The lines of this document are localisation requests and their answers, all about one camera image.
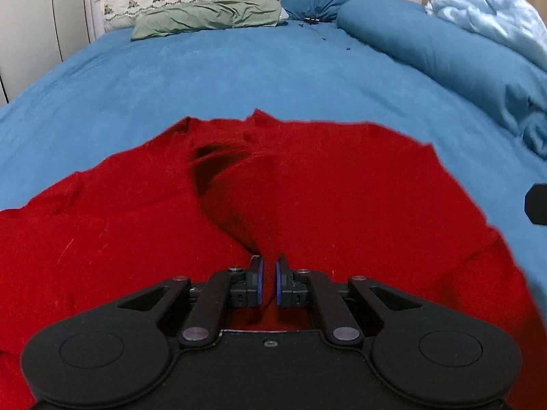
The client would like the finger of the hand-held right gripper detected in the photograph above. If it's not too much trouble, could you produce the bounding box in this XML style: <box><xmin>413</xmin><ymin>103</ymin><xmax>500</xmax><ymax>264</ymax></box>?
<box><xmin>524</xmin><ymin>182</ymin><xmax>547</xmax><ymax>225</ymax></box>

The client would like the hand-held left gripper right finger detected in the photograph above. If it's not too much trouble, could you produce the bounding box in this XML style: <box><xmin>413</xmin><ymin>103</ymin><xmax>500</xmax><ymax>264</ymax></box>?
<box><xmin>275</xmin><ymin>254</ymin><xmax>424</xmax><ymax>346</ymax></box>

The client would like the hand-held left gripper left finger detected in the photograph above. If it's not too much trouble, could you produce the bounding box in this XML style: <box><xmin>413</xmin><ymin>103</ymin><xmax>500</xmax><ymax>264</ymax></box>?
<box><xmin>117</xmin><ymin>255</ymin><xmax>264</xmax><ymax>349</ymax></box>

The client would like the red sweater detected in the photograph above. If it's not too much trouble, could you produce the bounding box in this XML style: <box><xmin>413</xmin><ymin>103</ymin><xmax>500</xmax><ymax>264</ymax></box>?
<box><xmin>0</xmin><ymin>109</ymin><xmax>547</xmax><ymax>410</ymax></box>

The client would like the blue duvet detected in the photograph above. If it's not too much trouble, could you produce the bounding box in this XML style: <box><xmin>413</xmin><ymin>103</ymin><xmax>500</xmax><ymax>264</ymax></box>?
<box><xmin>337</xmin><ymin>0</ymin><xmax>547</xmax><ymax>159</ymax></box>

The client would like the light blue blanket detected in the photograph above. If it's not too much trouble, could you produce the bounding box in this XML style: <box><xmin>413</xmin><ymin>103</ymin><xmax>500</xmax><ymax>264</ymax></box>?
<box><xmin>424</xmin><ymin>0</ymin><xmax>547</xmax><ymax>73</ymax></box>

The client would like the blue bed sheet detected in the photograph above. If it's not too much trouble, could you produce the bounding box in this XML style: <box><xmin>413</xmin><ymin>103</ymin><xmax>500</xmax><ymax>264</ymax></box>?
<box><xmin>0</xmin><ymin>17</ymin><xmax>547</xmax><ymax>304</ymax></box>

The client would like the green pillow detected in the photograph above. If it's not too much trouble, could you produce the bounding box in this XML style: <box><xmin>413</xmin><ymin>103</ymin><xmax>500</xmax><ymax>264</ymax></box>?
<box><xmin>130</xmin><ymin>0</ymin><xmax>283</xmax><ymax>42</ymax></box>

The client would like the white wardrobe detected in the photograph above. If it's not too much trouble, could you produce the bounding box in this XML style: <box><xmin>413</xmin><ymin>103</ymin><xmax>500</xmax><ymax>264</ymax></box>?
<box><xmin>0</xmin><ymin>0</ymin><xmax>92</xmax><ymax>105</ymax></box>

